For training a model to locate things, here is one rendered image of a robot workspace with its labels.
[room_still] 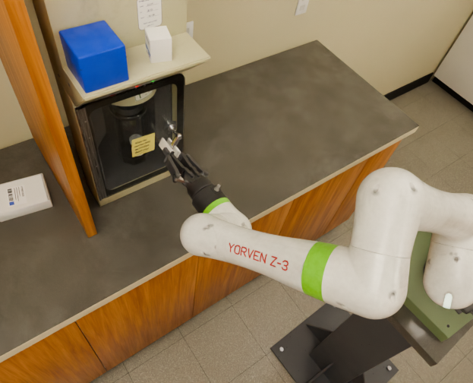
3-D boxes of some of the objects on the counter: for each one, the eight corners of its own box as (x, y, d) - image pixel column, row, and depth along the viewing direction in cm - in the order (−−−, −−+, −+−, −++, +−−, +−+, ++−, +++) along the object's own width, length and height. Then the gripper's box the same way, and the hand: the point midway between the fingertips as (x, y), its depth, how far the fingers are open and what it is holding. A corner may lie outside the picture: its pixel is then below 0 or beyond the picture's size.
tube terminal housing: (70, 156, 145) (-8, -84, 83) (150, 126, 159) (135, -100, 96) (99, 207, 135) (35, -26, 72) (183, 169, 148) (189, -53, 86)
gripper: (227, 183, 121) (186, 132, 131) (190, 188, 110) (149, 131, 120) (216, 200, 125) (177, 149, 135) (180, 206, 114) (140, 150, 124)
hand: (169, 148), depth 126 cm, fingers closed, pressing on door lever
